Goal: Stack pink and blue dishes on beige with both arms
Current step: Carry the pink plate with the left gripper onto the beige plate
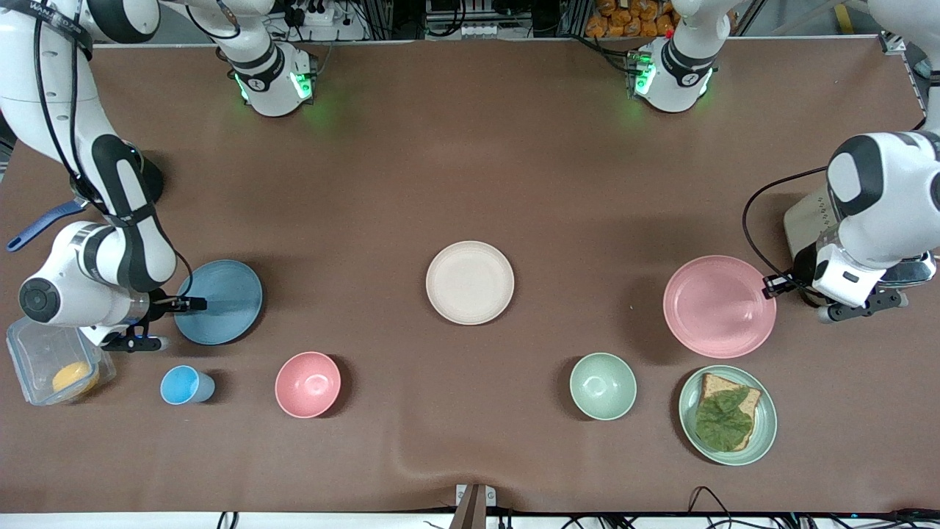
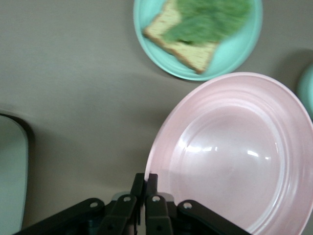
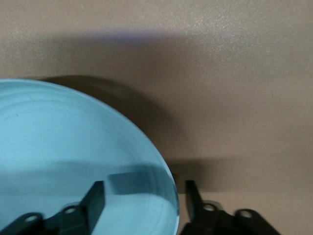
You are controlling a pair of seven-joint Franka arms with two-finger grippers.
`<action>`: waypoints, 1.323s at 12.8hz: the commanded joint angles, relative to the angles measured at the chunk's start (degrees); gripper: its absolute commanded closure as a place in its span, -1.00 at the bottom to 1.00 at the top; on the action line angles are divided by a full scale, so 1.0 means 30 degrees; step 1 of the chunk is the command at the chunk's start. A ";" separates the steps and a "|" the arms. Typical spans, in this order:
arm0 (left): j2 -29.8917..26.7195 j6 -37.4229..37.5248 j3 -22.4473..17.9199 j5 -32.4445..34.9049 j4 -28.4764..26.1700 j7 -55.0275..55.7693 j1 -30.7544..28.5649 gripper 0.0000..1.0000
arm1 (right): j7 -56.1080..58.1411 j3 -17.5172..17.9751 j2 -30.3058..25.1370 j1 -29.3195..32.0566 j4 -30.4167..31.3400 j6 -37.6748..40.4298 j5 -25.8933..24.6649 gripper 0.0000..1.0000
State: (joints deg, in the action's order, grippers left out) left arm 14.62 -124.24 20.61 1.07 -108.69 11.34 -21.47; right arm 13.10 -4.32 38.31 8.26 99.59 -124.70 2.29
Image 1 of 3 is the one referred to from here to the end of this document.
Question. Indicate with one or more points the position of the blue plate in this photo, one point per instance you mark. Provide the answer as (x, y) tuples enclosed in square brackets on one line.
[(228, 302)]

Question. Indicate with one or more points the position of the pink plate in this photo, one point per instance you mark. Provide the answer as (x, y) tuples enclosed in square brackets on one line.
[(720, 307)]

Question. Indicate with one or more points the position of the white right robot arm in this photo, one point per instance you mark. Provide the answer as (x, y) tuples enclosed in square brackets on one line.
[(44, 73)]

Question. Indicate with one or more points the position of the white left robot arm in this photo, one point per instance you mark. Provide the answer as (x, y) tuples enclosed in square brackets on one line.
[(896, 213)]

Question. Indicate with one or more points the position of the beige chrome toaster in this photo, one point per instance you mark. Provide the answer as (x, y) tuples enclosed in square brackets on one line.
[(804, 224)]

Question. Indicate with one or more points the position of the yellow food piece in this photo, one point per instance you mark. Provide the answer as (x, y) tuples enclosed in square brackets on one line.
[(75, 377)]

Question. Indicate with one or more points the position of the blue cup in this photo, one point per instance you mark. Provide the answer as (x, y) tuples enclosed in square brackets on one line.
[(183, 385)]

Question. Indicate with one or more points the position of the clear plastic container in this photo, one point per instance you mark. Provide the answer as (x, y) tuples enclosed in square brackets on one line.
[(37, 360)]

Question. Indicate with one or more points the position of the brown bread slice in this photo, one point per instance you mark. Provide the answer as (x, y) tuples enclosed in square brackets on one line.
[(716, 383)]

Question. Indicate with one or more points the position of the green plate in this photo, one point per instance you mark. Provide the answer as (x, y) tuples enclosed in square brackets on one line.
[(764, 426)]

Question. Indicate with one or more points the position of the green lettuce leaf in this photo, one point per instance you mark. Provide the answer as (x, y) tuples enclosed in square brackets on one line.
[(723, 422)]

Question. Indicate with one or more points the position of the pink bowl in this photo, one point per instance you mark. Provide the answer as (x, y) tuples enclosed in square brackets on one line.
[(308, 384)]

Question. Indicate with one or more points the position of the green bowl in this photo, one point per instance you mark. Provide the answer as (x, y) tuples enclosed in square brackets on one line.
[(603, 386)]

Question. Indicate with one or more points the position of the beige plate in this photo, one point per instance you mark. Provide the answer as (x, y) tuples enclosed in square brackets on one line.
[(470, 283)]

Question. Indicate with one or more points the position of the bag of orange buns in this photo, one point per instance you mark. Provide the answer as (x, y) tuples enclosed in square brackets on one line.
[(631, 18)]

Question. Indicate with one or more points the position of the large white power strip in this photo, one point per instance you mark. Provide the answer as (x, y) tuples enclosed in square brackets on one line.
[(323, 18)]

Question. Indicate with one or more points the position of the small white power strip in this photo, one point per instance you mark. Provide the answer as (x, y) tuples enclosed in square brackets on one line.
[(479, 31)]

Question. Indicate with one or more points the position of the metal table bracket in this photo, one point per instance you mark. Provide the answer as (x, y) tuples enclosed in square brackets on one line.
[(475, 507)]

